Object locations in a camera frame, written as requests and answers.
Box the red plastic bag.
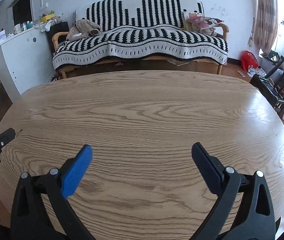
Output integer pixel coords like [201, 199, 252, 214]
[240, 50, 258, 72]

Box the brown plush clothing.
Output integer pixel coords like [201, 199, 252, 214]
[66, 18, 101, 42]

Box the pink printed cushion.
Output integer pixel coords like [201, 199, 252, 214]
[183, 11, 224, 36]

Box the oval wooden coffee table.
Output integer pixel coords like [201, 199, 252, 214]
[0, 70, 284, 239]

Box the white cabinet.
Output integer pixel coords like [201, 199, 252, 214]
[0, 28, 55, 102]

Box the brown patterned curtain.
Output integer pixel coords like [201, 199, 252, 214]
[254, 0, 278, 56]

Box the striped blanket wooden sofa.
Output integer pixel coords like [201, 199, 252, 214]
[52, 0, 229, 77]

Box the black wooden chair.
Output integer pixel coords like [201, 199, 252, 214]
[250, 56, 284, 113]

